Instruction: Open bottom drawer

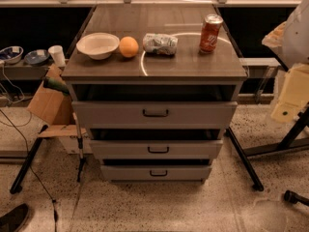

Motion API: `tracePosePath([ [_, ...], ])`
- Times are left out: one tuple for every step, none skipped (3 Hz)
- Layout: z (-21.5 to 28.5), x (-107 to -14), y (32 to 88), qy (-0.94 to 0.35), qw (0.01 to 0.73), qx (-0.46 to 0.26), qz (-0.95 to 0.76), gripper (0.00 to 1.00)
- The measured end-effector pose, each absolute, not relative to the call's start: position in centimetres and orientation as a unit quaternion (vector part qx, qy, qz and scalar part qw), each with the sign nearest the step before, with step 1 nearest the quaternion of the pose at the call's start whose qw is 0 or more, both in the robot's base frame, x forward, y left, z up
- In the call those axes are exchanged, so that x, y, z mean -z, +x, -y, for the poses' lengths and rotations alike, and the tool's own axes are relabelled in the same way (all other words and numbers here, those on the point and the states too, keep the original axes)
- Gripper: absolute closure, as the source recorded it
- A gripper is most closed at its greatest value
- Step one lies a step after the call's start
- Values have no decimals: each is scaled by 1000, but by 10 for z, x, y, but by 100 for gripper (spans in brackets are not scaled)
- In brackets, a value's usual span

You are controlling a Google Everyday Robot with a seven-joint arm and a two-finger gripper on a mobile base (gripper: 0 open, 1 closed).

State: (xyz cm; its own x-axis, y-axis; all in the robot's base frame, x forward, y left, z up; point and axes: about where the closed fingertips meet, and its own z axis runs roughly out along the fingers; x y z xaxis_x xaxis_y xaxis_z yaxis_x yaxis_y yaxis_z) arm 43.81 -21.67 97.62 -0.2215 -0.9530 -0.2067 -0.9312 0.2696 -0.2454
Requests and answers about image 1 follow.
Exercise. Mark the grey bottom drawer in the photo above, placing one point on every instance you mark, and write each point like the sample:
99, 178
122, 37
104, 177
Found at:
155, 173

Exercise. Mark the grey drawer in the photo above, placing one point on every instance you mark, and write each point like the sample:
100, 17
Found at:
154, 114
155, 149
155, 173

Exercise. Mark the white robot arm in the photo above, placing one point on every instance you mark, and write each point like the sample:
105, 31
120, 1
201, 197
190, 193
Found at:
290, 42

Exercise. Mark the grey drawer cabinet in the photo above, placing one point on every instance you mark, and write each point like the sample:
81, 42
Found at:
187, 76

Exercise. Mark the grey top drawer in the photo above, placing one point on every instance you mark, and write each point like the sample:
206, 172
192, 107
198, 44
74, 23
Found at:
154, 114

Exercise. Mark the grey middle drawer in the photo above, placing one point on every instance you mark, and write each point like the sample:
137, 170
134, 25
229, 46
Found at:
155, 149

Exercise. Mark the crumpled chip bag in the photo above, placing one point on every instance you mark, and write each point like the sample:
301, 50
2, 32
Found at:
161, 44

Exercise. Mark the orange fruit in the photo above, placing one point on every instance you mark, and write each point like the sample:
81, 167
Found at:
128, 47

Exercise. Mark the white bowl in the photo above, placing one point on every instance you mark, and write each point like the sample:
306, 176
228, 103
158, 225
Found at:
98, 46

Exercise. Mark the red soda can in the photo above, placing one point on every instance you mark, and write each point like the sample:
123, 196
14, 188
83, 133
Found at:
209, 33

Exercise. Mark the thin tripod pole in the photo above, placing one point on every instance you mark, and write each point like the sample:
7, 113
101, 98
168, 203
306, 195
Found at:
82, 159

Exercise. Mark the brown cardboard box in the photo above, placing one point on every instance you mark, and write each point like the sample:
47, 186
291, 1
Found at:
54, 108

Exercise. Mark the white paper cup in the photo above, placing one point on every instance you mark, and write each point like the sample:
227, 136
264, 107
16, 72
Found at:
57, 54

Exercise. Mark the black stand leg right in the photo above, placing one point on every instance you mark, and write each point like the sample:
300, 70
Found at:
257, 185

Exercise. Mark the blue patterned bowl right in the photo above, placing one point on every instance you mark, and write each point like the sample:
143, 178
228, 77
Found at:
37, 57

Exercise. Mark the blue patterned bowl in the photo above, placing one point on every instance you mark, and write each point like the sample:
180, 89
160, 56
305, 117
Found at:
37, 57
11, 54

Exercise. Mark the blue patterned bowl left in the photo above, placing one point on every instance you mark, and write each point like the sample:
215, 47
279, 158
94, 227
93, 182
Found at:
11, 54

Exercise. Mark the black tripod leg left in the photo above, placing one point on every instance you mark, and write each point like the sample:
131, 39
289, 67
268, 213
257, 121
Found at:
16, 186

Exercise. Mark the black shoe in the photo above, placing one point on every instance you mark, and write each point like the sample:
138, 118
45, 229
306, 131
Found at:
14, 219

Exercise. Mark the green handled tool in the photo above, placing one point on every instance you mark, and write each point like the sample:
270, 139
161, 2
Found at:
54, 84

